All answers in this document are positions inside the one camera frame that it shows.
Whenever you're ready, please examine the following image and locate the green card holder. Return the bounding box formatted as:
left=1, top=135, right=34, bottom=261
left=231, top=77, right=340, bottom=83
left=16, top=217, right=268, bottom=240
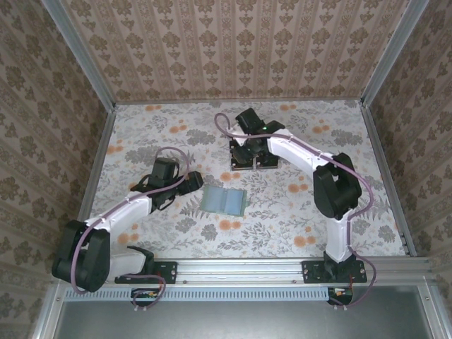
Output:
left=201, top=184, right=251, bottom=217

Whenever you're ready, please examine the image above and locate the floral patterned table cover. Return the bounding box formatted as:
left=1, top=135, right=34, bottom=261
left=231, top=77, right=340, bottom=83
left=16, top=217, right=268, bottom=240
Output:
left=79, top=102, right=407, bottom=259

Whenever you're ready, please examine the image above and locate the grey metal sheet panel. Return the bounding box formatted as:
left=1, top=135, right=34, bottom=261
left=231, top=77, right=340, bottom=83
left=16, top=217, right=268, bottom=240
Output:
left=52, top=299, right=437, bottom=339

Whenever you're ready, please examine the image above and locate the thin aluminium rail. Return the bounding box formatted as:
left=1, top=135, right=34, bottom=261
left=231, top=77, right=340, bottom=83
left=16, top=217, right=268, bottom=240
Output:
left=114, top=98, right=364, bottom=106

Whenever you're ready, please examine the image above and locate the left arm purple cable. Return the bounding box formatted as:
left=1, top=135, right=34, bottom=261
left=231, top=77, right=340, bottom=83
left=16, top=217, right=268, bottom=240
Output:
left=70, top=147, right=196, bottom=314

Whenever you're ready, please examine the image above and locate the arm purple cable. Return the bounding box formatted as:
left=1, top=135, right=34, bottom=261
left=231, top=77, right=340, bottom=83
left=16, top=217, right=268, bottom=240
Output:
left=70, top=147, right=196, bottom=314
left=213, top=112, right=377, bottom=311

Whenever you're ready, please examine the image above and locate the aluminium side rail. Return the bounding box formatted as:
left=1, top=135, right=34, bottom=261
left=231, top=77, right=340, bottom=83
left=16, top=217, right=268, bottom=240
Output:
left=360, top=102, right=418, bottom=258
left=78, top=104, right=118, bottom=222

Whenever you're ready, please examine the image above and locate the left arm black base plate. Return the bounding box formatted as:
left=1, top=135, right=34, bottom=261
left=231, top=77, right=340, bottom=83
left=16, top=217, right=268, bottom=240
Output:
left=114, top=260, right=178, bottom=285

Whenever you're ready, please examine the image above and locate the aluminium mounting rail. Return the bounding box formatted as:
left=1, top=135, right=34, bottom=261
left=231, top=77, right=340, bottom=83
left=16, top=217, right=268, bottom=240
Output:
left=52, top=256, right=439, bottom=283

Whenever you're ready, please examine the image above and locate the grey slotted cable duct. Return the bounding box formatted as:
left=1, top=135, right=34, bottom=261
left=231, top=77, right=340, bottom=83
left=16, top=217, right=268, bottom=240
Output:
left=64, top=286, right=354, bottom=302

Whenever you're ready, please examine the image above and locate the black connector box with wires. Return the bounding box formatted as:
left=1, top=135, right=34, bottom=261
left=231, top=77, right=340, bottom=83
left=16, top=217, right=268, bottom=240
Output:
left=130, top=287, right=165, bottom=307
left=326, top=286, right=354, bottom=307

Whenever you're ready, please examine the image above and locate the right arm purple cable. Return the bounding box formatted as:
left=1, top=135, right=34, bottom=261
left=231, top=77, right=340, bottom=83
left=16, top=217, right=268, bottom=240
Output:
left=213, top=112, right=377, bottom=311

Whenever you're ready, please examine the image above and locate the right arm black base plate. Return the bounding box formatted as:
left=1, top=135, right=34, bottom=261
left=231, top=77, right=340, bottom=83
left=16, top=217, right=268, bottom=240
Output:
left=302, top=260, right=368, bottom=285

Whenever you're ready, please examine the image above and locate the aluminium frame post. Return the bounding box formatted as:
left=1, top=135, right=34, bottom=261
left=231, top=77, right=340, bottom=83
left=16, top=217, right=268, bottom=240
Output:
left=359, top=0, right=432, bottom=107
left=40, top=0, right=117, bottom=109

